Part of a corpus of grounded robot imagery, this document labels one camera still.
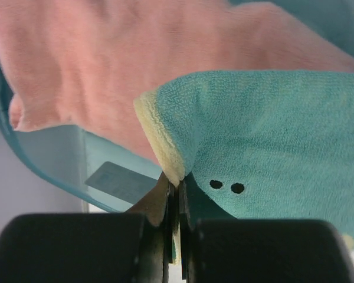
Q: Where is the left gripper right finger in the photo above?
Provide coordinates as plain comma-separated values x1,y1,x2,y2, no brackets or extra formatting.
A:
179,173,234,282

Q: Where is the teal plastic tray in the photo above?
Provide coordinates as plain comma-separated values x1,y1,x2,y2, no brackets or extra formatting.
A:
0,1,354,212

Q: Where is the green yellow towel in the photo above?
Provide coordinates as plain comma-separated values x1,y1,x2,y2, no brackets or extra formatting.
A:
134,70,354,248

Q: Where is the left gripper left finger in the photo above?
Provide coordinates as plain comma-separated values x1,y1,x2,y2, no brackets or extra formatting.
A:
128,173,175,282

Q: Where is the pink towel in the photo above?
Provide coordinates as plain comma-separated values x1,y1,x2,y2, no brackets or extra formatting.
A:
0,1,354,160

